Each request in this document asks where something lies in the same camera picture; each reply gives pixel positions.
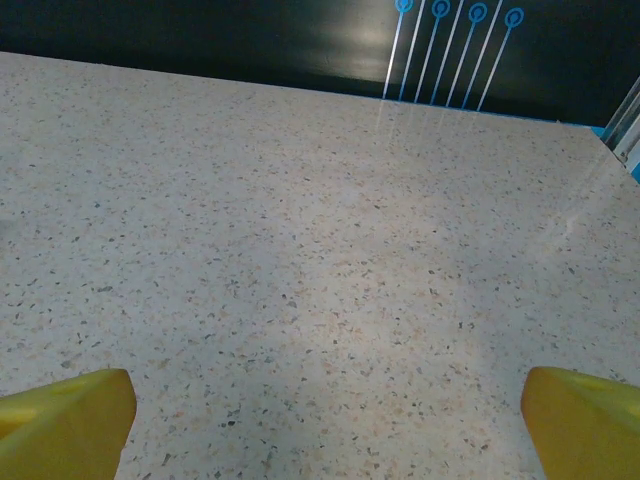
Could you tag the aluminium frame post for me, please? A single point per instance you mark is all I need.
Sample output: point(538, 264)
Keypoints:
point(625, 110)

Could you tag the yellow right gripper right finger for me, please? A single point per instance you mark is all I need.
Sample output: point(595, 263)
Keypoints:
point(585, 430)

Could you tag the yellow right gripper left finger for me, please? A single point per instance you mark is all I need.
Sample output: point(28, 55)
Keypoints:
point(60, 430)

